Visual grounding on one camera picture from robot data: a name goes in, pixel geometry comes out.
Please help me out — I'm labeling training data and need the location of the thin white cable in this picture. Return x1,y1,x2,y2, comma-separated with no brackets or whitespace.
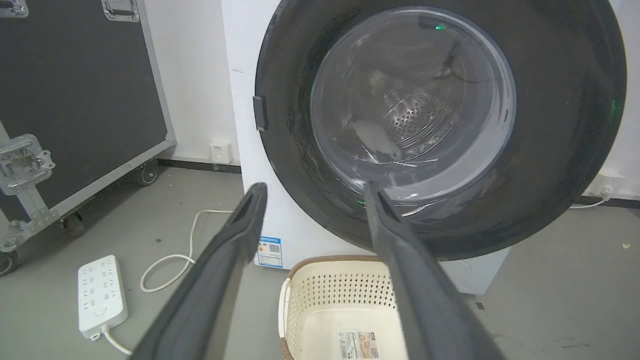
569,196,610,210

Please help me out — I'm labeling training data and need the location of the round dark washing machine door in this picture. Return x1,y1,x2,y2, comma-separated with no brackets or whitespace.
252,0,628,262

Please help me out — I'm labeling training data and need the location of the black caster wheel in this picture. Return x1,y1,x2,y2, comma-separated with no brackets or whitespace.
61,211,86,238
139,161,159,187
0,250,20,277

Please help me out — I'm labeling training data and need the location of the cream perforated laundry basket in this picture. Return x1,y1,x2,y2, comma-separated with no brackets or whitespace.
278,255,410,360

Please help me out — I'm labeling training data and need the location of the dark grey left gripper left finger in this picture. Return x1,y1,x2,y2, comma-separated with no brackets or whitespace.
129,182,269,360

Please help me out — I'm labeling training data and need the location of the white wall socket with plug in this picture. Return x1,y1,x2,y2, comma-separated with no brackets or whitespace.
586,170,627,201

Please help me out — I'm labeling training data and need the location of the white power strip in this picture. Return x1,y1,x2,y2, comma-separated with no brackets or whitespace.
77,255,129,342

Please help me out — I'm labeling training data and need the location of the black flight case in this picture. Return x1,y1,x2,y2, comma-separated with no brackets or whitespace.
0,0,177,253

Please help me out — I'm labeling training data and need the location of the white power cable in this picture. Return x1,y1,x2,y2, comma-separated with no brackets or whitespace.
102,209,235,356

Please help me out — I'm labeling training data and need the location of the white washing machine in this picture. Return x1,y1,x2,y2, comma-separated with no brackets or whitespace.
221,0,640,296

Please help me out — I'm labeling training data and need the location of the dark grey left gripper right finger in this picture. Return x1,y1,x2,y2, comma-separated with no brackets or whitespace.
363,181,507,360

